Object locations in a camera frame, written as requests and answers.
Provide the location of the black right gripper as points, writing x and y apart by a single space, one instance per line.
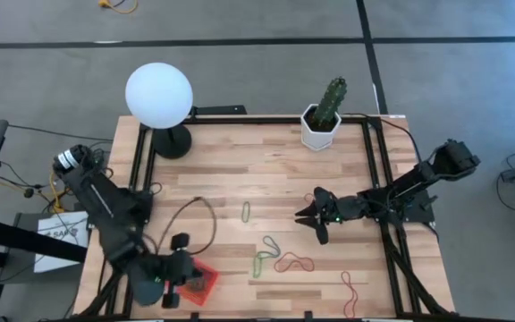
342 208

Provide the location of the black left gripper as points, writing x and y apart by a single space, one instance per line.
179 268

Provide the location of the red plastic mesh bin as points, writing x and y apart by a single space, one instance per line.
210 279

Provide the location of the red rubber band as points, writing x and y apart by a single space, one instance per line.
356 297
306 195
289 253

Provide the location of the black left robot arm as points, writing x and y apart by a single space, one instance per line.
110 210

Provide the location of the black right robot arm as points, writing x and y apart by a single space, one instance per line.
418 179

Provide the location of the olive green rubber band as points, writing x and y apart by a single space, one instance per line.
242 212

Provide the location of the white hexagonal plant pot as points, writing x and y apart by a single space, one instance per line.
318 141

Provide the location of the green cactus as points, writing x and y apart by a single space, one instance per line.
331 100

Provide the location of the white paper sign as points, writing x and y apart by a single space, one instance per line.
70 221

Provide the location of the black power adapter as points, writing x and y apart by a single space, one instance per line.
96 156

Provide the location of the black stand beam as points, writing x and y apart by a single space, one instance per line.
25 239

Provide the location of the white globe lamp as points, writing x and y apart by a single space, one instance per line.
159 96

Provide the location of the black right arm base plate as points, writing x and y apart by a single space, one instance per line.
423 214

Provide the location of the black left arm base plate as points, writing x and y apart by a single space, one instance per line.
93 221

